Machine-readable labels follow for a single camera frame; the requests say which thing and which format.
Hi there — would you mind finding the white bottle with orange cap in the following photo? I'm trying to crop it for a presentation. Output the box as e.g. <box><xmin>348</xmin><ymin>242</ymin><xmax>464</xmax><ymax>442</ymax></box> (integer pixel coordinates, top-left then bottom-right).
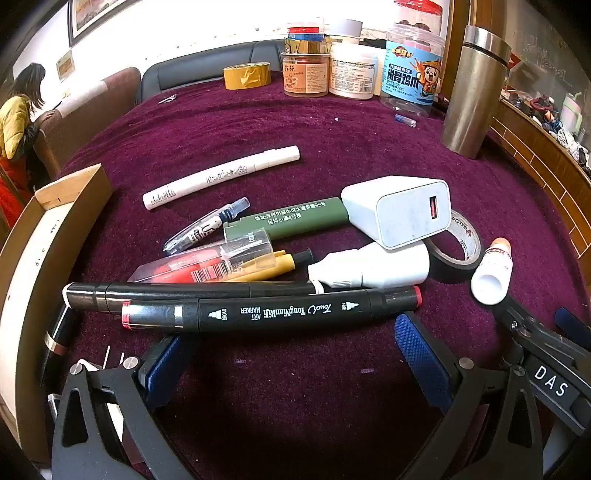
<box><xmin>471</xmin><ymin>237</ymin><xmax>514</xmax><ymax>305</ymax></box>

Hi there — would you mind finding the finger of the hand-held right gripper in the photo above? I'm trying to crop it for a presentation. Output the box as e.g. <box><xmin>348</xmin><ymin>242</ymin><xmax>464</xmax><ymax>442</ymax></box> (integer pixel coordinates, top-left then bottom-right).
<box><xmin>555</xmin><ymin>308</ymin><xmax>591</xmax><ymax>344</ymax></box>
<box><xmin>493</xmin><ymin>295</ymin><xmax>543</xmax><ymax>367</ymax></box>

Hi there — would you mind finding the clear jar with red lid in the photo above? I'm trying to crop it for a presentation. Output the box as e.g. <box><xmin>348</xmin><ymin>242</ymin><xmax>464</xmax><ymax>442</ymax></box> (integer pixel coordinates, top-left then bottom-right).
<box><xmin>393</xmin><ymin>0</ymin><xmax>445</xmax><ymax>31</ymax></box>

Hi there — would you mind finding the red correction tape clear case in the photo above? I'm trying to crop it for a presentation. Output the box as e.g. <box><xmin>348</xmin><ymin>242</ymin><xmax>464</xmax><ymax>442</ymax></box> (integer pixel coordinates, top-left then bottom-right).
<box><xmin>127</xmin><ymin>231</ymin><xmax>278</xmax><ymax>283</ymax></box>

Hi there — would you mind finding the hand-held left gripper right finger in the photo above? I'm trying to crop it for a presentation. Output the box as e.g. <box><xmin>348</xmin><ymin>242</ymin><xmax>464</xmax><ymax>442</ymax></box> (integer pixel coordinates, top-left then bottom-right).
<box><xmin>394</xmin><ymin>313</ymin><xmax>555</xmax><ymax>480</ymax></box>

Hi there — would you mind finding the black marker with grey end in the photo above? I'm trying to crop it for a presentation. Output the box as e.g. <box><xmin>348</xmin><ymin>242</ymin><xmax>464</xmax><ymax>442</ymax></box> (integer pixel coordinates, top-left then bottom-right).
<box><xmin>62</xmin><ymin>281</ymin><xmax>326</xmax><ymax>315</ymax></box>

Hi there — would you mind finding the yellow pen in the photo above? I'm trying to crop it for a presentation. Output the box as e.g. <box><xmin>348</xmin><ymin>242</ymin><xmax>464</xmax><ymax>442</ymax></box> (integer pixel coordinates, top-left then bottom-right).
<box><xmin>222</xmin><ymin>249</ymin><xmax>315</xmax><ymax>282</ymax></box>

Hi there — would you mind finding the white jar with grey lid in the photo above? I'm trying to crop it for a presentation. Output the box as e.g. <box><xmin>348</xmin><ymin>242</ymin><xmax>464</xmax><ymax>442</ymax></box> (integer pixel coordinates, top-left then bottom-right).
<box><xmin>329</xmin><ymin>18</ymin><xmax>363</xmax><ymax>44</ymax></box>

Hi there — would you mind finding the white USB charger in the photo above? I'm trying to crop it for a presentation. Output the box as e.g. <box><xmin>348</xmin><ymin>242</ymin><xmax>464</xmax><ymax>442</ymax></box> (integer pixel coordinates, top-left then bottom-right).
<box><xmin>341</xmin><ymin>175</ymin><xmax>453</xmax><ymax>250</ymax></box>

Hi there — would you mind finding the purple velvet cloth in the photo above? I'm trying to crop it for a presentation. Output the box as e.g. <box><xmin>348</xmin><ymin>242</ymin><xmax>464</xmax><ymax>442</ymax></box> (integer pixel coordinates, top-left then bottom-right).
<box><xmin>46</xmin><ymin>69</ymin><xmax>583</xmax><ymax>480</ymax></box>

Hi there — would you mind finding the gold jar with red lid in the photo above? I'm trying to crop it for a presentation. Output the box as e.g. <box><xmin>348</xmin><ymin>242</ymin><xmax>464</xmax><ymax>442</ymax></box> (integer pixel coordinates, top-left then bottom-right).
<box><xmin>284</xmin><ymin>25</ymin><xmax>328</xmax><ymax>56</ymax></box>

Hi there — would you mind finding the clear jar with blue label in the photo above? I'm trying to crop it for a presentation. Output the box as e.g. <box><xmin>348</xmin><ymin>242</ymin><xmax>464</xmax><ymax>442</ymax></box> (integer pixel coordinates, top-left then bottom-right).
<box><xmin>381</xmin><ymin>25</ymin><xmax>448</xmax><ymax>116</ymax></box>

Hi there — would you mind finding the clear blue correction pen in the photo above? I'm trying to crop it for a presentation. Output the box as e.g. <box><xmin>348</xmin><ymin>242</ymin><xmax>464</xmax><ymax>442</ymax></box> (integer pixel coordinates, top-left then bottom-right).
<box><xmin>163</xmin><ymin>197</ymin><xmax>251</xmax><ymax>257</ymax></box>

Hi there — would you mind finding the green rectangular lighter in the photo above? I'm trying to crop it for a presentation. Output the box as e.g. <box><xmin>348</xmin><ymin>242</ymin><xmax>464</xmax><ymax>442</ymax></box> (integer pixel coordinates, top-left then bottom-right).
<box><xmin>223</xmin><ymin>198</ymin><xmax>352</xmax><ymax>241</ymax></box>

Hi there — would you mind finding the brown armchair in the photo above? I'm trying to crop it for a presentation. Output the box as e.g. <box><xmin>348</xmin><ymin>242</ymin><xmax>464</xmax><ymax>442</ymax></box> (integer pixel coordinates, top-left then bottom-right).
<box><xmin>34</xmin><ymin>67</ymin><xmax>141</xmax><ymax>181</ymax></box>

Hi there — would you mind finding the wooden brick-pattern partition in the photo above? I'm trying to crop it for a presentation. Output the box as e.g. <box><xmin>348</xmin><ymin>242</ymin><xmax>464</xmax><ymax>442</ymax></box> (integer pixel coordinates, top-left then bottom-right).
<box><xmin>443</xmin><ymin>0</ymin><xmax>591</xmax><ymax>278</ymax></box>

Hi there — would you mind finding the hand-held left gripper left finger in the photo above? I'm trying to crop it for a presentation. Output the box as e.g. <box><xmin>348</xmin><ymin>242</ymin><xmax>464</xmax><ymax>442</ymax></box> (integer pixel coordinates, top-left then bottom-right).
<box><xmin>50</xmin><ymin>335</ymin><xmax>197</xmax><ymax>480</ymax></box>

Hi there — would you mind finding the black lipstick tube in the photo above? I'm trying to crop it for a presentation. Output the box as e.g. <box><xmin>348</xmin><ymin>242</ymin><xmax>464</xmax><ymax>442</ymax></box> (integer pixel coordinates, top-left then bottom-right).
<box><xmin>39</xmin><ymin>305</ymin><xmax>79</xmax><ymax>384</ymax></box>

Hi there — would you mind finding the cardboard box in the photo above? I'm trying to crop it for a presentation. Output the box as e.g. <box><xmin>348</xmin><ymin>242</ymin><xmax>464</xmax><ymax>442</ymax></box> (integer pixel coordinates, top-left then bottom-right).
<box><xmin>0</xmin><ymin>164</ymin><xmax>114</xmax><ymax>462</ymax></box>

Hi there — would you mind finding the black marker with red ends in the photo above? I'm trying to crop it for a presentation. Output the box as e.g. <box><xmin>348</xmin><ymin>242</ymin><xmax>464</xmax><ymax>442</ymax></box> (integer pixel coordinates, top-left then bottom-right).
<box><xmin>121</xmin><ymin>285</ymin><xmax>423</xmax><ymax>334</ymax></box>

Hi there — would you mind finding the pile of small trinkets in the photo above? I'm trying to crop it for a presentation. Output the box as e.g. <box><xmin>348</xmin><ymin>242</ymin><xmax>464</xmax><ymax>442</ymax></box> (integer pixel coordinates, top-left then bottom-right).
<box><xmin>503</xmin><ymin>88</ymin><xmax>591</xmax><ymax>171</ymax></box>

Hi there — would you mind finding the black tape roll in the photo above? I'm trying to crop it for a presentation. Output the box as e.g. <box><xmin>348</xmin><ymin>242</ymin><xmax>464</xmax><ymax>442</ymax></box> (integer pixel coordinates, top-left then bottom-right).
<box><xmin>422</xmin><ymin>209</ymin><xmax>485</xmax><ymax>284</ymax></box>

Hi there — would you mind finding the white nozzle glue bottle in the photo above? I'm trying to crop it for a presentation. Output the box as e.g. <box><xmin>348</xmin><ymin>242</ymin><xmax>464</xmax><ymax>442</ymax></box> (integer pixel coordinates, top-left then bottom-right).
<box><xmin>307</xmin><ymin>242</ymin><xmax>431</xmax><ymax>294</ymax></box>

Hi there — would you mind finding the yellow tape roll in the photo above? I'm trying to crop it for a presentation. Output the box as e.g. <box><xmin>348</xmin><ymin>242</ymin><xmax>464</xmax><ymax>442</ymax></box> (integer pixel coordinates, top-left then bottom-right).
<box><xmin>223</xmin><ymin>62</ymin><xmax>272</xmax><ymax>90</ymax></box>

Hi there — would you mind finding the framed horse painting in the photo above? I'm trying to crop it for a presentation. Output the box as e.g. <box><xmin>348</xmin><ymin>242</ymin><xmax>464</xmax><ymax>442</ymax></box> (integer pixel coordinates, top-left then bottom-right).
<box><xmin>67</xmin><ymin>0</ymin><xmax>153</xmax><ymax>47</ymax></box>

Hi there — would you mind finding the white marker pen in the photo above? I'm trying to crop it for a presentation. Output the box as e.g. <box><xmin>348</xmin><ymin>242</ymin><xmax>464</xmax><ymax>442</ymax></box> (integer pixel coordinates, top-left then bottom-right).
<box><xmin>142</xmin><ymin>145</ymin><xmax>302</xmax><ymax>212</ymax></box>

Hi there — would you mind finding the dark grey sofa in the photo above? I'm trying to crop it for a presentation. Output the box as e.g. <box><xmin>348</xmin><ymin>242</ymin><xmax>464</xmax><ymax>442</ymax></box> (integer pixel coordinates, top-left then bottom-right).
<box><xmin>141</xmin><ymin>39</ymin><xmax>296</xmax><ymax>102</ymax></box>

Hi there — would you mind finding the clear jar with orange contents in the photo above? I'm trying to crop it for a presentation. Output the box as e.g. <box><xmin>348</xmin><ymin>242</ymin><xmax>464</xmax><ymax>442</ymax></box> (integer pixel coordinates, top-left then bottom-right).
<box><xmin>281</xmin><ymin>52</ymin><xmax>332</xmax><ymax>99</ymax></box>

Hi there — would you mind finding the white plastic jar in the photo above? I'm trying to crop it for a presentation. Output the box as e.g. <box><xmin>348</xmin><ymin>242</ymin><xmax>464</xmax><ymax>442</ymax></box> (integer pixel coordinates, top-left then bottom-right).
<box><xmin>330</xmin><ymin>44</ymin><xmax>382</xmax><ymax>101</ymax></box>

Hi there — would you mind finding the steel thermos flask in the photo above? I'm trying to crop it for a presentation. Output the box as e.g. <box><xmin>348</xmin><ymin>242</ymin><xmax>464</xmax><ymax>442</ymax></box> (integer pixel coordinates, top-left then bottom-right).
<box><xmin>438</xmin><ymin>25</ymin><xmax>513</xmax><ymax>160</ymax></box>

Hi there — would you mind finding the small gold wall plaque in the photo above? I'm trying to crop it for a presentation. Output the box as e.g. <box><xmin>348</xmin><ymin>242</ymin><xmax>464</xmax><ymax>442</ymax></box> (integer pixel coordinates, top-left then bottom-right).
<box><xmin>55</xmin><ymin>50</ymin><xmax>75</xmax><ymax>83</ymax></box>

